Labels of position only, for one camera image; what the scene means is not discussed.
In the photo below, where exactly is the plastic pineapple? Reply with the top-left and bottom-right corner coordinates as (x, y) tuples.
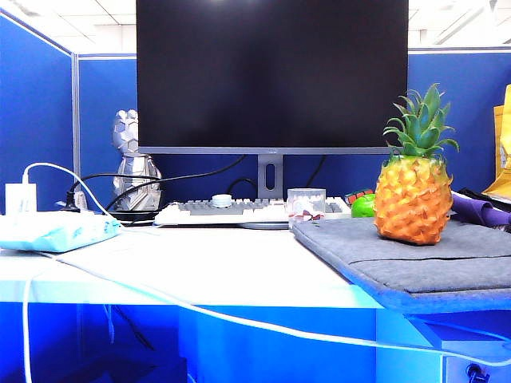
(373, 82), (460, 247)

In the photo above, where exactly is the purple and white cloth bag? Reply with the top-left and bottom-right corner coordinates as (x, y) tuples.
(450, 189), (511, 233)

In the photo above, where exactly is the yellow paper bag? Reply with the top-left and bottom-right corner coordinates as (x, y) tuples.
(481, 82), (511, 197)

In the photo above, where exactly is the gray monitor stand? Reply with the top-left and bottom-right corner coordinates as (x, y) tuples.
(257, 154), (285, 199)

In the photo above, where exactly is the white and gray keyboard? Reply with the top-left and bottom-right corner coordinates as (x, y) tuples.
(153, 196), (352, 227)

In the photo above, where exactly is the rubik's cube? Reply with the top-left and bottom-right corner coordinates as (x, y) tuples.
(345, 190), (374, 205)

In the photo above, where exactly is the green apple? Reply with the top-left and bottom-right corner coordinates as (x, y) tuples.
(351, 194), (378, 219)

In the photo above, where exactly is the black computer monitor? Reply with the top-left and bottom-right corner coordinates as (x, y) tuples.
(135, 0), (410, 156)

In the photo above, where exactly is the grey felt mat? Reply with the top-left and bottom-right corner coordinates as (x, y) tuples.
(290, 215), (511, 313)

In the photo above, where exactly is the silver geometric figurine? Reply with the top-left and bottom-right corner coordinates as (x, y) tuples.
(113, 108), (164, 211)

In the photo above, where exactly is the white power strip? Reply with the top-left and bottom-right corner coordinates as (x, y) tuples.
(55, 190), (89, 212)

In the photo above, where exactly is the teal tissue packet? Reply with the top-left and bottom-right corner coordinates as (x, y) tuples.
(0, 210), (123, 253)

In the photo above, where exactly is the white power adapter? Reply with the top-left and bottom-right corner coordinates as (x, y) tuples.
(4, 182), (38, 215)

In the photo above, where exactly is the looped black cable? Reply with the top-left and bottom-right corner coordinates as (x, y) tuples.
(227, 177), (260, 197)

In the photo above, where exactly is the long black power cable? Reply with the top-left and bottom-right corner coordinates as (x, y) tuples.
(65, 154), (248, 211)

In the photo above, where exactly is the white charging cable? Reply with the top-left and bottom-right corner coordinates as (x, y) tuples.
(20, 161), (511, 383)

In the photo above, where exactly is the gray partition post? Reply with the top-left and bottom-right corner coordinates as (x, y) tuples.
(71, 51), (81, 208)

